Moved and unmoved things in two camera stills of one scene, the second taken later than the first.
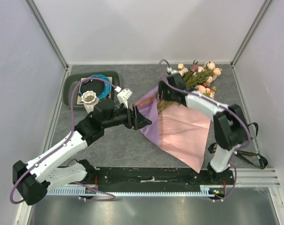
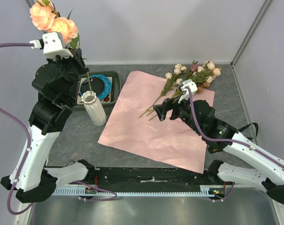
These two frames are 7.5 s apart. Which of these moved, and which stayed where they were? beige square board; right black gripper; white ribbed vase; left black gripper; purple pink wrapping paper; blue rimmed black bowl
Moved: right black gripper; left black gripper; purple pink wrapping paper
Stayed: white ribbed vase; beige square board; blue rimmed black bowl
